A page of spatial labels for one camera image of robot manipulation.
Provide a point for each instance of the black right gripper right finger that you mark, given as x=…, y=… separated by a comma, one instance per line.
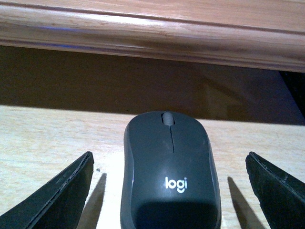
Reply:
x=281, y=195

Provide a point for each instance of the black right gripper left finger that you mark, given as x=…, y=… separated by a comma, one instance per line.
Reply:
x=56, y=205

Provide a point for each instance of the dark grey logi mouse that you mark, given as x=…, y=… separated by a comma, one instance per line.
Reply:
x=170, y=180

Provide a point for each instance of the wooden keyboard drawer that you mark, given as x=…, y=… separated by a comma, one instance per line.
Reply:
x=36, y=144

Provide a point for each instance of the wooden desk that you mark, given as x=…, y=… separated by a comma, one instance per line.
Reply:
x=268, y=34

